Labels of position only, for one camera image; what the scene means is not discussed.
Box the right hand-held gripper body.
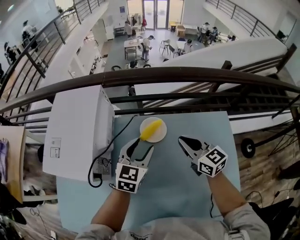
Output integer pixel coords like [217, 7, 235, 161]
[191, 140, 228, 179]

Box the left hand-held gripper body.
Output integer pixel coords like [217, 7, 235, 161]
[115, 157, 149, 194]

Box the white round plate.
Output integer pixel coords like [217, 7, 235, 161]
[139, 116, 168, 143]

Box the yellow banana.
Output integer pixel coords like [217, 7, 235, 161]
[140, 119, 163, 142]

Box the person's left forearm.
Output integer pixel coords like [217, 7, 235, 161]
[90, 188, 132, 233]

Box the person's right forearm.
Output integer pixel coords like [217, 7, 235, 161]
[206, 174, 247, 218]

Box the black wheeled stand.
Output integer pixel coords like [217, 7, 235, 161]
[240, 121, 300, 158]

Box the white microwave oven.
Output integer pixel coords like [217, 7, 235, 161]
[42, 84, 116, 182]

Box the black waste bin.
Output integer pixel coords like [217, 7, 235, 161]
[37, 144, 45, 163]

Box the black and green office chair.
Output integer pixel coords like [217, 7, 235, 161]
[248, 198, 300, 240]

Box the grey chair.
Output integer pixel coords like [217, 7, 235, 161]
[159, 39, 171, 56]

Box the small white table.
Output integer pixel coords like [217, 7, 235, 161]
[124, 39, 139, 60]

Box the wooden table with white legs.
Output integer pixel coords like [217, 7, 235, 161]
[0, 126, 27, 205]

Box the purple cloth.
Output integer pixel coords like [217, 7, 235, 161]
[0, 138, 10, 184]

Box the glass entrance door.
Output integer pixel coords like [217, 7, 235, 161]
[126, 0, 185, 30]

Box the short mezzanine railing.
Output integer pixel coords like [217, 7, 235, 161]
[205, 0, 276, 37]

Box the long mezzanine railing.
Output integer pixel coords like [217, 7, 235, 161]
[0, 0, 106, 95]

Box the black power cable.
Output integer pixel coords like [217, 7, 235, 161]
[88, 114, 139, 188]

